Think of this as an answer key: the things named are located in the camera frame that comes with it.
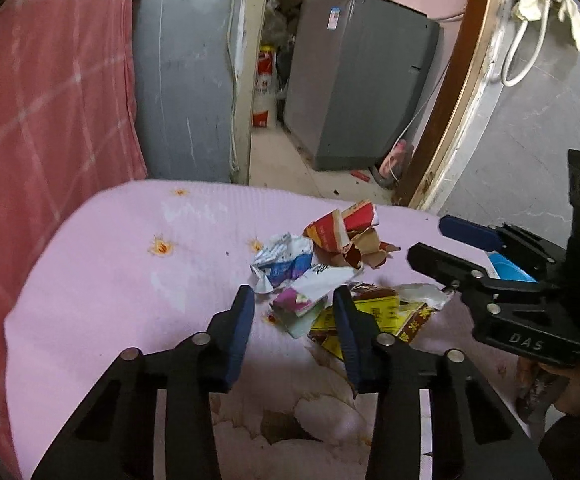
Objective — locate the grey washing machine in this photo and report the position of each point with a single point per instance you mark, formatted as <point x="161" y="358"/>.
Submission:
<point x="359" y="75"/>

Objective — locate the pink slipper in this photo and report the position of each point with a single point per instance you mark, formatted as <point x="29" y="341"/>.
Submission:
<point x="397" y="157"/>

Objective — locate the blue plastic bucket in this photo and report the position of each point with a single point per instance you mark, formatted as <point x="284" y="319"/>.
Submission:
<point x="507" y="267"/>

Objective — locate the light pink towel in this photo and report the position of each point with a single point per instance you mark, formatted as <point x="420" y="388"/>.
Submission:
<point x="120" y="300"/>

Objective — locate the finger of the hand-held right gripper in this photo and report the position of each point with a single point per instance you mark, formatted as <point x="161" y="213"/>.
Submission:
<point x="439" y="262"/>
<point x="464" y="230"/>

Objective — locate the white rubber gloves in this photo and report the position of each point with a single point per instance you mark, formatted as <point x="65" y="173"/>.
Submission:
<point x="562" y="10"/>

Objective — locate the yellow red wrapper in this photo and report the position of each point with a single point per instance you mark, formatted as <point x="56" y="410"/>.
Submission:
<point x="379" y="312"/>

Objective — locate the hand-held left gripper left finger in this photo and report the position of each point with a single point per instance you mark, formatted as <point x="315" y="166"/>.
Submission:
<point x="240" y="340"/>

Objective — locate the blue white wrapper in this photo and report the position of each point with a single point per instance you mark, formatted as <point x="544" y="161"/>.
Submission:
<point x="282" y="265"/>

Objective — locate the white purple wrapper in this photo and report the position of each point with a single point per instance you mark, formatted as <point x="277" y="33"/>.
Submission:
<point x="315" y="285"/>

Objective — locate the red white carton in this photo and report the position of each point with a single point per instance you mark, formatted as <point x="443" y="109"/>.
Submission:
<point x="340" y="227"/>

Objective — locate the wooden door frame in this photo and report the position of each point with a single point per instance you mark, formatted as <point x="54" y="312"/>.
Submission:
<point x="462" y="85"/>

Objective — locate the person's right hand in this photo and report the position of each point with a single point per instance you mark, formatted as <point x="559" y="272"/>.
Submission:
<point x="569" y="390"/>

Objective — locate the pink plaid cloth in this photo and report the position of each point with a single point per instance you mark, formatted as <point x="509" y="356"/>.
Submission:
<point x="45" y="110"/>

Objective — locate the white paper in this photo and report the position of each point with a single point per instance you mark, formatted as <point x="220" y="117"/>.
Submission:
<point x="424" y="294"/>

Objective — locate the red white bottle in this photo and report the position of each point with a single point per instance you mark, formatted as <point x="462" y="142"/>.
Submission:
<point x="265" y="85"/>

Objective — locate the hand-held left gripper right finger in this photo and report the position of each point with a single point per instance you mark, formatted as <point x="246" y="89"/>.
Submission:
<point x="352" y="345"/>

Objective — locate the person's right forearm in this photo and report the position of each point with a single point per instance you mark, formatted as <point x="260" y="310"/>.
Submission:
<point x="574" y="450"/>

